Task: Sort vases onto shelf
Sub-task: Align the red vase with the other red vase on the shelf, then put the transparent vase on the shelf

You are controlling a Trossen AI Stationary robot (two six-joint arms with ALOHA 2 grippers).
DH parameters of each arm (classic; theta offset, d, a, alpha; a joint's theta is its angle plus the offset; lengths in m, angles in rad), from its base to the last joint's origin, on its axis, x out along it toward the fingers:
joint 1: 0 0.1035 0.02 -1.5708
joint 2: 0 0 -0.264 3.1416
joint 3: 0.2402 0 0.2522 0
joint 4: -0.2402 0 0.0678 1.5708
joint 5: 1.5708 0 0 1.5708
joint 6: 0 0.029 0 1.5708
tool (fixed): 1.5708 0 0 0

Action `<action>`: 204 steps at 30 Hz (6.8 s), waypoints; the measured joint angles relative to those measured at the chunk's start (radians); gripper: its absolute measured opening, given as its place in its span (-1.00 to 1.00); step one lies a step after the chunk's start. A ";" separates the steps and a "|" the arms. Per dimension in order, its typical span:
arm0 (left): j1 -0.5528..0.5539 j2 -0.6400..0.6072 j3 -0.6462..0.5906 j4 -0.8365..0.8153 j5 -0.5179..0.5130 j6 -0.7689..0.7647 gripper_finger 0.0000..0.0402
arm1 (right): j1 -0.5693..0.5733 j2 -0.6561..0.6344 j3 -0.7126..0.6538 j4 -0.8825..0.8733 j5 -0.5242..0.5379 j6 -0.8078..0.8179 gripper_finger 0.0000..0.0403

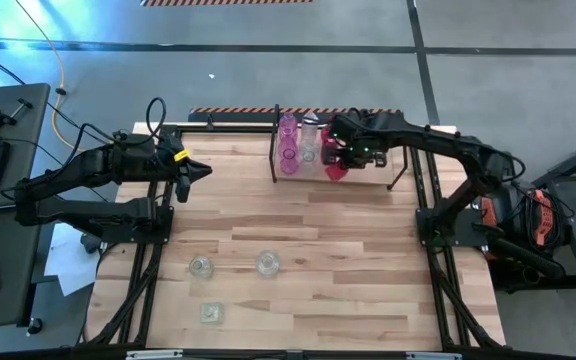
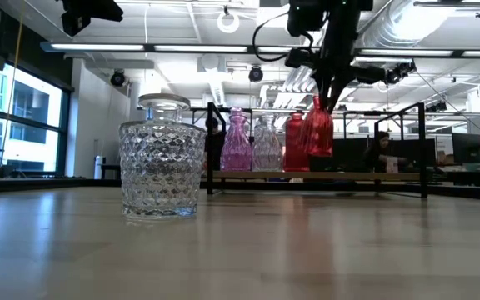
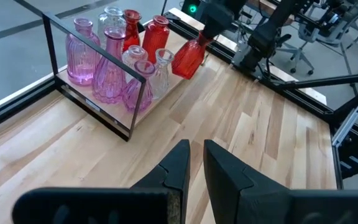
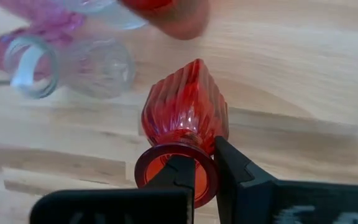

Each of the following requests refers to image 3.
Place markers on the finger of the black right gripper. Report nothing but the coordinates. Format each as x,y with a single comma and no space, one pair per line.
216,28

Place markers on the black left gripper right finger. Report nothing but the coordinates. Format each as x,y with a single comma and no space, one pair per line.
291,208

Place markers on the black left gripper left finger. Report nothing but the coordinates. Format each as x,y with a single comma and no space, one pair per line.
104,207

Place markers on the red squat glass vase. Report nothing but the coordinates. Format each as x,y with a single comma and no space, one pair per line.
188,59

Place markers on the red ribbed cylinder glass vase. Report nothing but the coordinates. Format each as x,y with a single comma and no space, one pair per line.
155,40

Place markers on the clear flared glass vase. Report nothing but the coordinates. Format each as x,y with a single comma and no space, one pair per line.
162,74

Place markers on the red bulbous glass vase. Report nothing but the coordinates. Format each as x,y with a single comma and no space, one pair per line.
131,34

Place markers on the clear ribbed glass jar vase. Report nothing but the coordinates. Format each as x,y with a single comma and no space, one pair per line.
134,56

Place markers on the pink bulbous glass vase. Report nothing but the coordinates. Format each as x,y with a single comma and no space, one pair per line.
137,93

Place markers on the clear tall diamond-cut vase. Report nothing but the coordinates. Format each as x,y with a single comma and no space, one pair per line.
110,20

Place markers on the pink conical ribbed glass vase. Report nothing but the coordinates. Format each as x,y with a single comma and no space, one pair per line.
107,77

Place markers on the pink wide ribbed glass bottle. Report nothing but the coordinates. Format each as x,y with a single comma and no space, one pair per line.
81,59

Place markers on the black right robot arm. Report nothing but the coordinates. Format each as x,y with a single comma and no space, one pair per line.
269,28

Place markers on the grey office chair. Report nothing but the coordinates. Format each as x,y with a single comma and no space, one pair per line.
298,53

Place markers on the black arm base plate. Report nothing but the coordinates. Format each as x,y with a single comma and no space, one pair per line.
240,57

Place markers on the white bracket strip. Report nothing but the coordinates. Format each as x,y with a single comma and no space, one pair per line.
348,126

